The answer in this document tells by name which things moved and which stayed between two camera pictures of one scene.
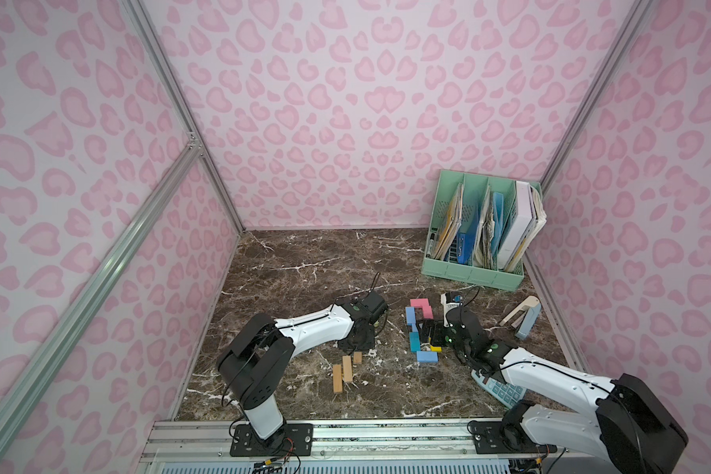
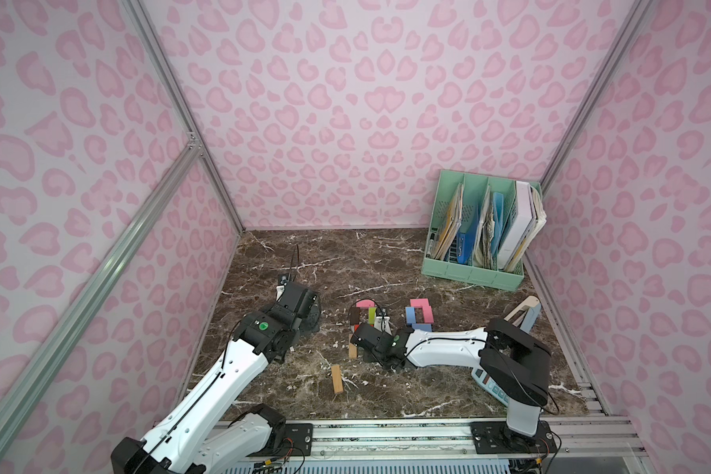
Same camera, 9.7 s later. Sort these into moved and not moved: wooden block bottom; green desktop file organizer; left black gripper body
Moved: left black gripper body
Not moved: wooden block bottom; green desktop file organizer
